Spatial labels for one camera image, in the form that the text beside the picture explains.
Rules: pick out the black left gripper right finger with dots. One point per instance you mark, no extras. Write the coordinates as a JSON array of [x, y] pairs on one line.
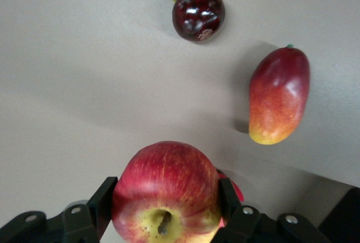
[[253, 226]]

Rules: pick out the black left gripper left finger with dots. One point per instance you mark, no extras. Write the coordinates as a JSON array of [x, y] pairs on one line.
[[81, 220]]

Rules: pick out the red yellow apple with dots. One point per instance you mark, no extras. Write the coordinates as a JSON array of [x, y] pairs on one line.
[[168, 181]]

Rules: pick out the red yellow mango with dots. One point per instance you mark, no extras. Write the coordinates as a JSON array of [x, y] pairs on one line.
[[278, 96]]

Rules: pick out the dark purple mangosteen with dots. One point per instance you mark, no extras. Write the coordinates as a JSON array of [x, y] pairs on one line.
[[198, 13]]

